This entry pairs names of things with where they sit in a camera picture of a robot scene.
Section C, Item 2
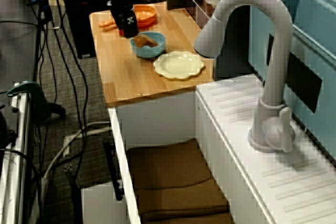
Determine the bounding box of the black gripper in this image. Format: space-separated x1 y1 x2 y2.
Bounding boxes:
109 0 139 39

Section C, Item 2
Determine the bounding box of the light blue bowl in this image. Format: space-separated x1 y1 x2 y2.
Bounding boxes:
130 31 166 59

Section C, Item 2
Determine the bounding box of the orange toy frying pan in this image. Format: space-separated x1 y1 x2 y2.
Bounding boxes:
99 5 158 32

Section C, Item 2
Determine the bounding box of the brown toy croissant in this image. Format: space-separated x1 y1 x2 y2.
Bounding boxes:
133 34 159 48

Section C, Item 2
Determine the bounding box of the black computer case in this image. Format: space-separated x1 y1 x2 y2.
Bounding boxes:
59 0 142 59

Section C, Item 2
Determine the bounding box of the cream scalloped plate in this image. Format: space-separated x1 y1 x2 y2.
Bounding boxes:
153 50 206 81

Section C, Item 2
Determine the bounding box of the dark upright panel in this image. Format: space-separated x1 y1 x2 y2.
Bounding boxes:
214 0 275 78

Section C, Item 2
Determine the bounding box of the white power strip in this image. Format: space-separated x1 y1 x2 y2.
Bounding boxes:
64 133 77 156

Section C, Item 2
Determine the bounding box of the white toy sink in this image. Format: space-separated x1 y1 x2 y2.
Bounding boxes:
107 73 336 224

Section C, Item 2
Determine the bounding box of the brown folded cloth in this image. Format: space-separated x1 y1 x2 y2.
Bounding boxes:
125 139 234 224

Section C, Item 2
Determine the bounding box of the grey toy faucet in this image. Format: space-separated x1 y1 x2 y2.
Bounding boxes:
193 0 296 154

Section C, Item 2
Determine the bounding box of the teal plastic bin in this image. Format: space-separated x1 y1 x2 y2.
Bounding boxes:
249 0 336 168

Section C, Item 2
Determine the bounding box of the long black floor cable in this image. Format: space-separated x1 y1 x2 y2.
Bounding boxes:
49 0 89 156

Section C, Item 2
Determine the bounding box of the black cabinet handle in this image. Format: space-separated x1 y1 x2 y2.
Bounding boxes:
102 138 124 201

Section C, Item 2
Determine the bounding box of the white power cable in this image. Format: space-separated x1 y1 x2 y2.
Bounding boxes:
43 121 111 180

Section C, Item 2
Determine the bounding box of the aluminium frame rail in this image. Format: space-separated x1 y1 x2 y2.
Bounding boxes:
0 84 35 224

